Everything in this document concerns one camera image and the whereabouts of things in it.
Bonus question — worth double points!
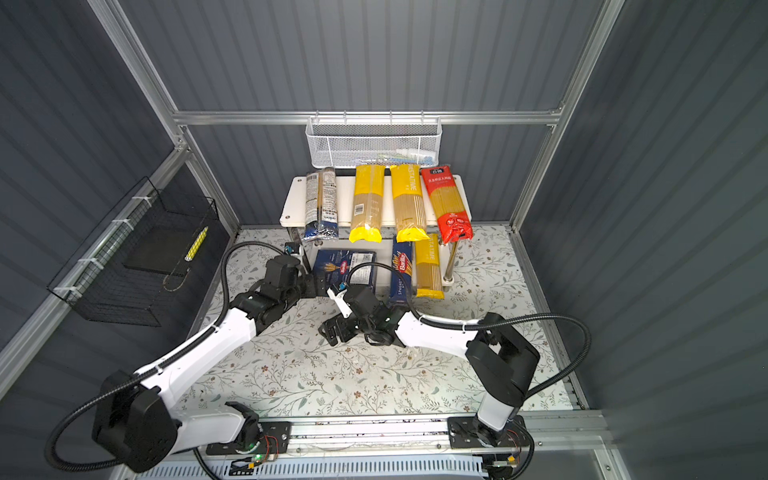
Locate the dark blue pasta box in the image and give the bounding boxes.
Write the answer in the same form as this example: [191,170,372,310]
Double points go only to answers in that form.
[312,249,376,296]

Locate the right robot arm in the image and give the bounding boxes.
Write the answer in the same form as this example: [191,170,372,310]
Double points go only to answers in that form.
[315,261,592,447]

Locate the yellow marker pen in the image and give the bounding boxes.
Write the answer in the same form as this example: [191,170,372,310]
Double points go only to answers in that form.
[184,226,209,262]

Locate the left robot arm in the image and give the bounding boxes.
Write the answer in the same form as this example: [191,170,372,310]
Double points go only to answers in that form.
[44,249,316,473]

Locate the yellow Pastatime spaghetti bag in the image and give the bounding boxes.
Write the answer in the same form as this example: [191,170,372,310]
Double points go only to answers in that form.
[414,233,444,299]

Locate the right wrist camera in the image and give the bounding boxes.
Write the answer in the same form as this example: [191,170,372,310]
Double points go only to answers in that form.
[327,284,380,319]

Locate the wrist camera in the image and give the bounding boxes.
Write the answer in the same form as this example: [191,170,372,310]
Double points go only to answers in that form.
[283,241,302,256]
[327,284,380,319]

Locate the clear blue spaghetti bag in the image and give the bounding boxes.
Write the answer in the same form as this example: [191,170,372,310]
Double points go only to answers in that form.
[304,168,338,241]

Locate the black wire basket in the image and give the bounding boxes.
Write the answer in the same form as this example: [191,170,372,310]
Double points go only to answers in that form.
[48,181,221,327]

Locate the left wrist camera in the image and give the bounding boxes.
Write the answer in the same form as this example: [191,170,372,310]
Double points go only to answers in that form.
[283,241,302,256]

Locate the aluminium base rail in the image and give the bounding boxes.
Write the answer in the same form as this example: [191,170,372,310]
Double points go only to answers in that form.
[175,410,613,459]

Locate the white wire mesh basket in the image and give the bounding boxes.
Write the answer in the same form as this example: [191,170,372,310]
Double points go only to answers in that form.
[305,119,443,169]

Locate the floral table mat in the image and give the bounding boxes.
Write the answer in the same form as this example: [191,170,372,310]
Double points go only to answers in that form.
[170,224,574,420]

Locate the red spaghetti bag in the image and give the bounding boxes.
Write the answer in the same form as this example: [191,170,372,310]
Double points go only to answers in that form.
[420,166,474,243]

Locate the pens in white basket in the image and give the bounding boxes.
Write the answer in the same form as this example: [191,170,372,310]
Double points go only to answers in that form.
[352,148,438,168]

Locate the white two-tier shelf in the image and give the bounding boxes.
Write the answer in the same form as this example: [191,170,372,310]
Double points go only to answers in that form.
[280,175,472,295]

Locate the yellow spaghetti bag label up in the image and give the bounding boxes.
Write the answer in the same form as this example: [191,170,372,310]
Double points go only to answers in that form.
[349,165,385,243]

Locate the blue Barilla spaghetti box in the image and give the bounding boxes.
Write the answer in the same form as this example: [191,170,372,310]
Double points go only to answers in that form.
[389,241,413,305]

